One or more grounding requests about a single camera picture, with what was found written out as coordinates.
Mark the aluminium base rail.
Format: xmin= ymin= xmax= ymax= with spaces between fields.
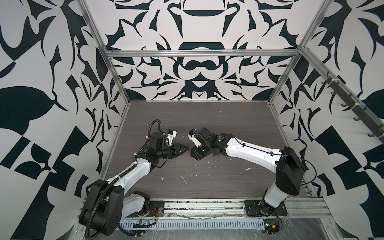
xmin=78 ymin=197 xmax=332 ymax=219

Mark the grey wall hook rail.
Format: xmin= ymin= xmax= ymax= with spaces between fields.
xmin=322 ymin=71 xmax=384 ymax=144

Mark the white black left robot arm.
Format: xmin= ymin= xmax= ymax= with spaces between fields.
xmin=79 ymin=119 xmax=189 ymax=240

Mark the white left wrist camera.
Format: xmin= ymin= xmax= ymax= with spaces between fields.
xmin=164 ymin=129 xmax=177 ymax=146

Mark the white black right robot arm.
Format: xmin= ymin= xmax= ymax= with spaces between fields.
xmin=188 ymin=128 xmax=306 ymax=218

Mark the white slotted cable duct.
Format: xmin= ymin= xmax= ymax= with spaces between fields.
xmin=120 ymin=219 xmax=266 ymax=231

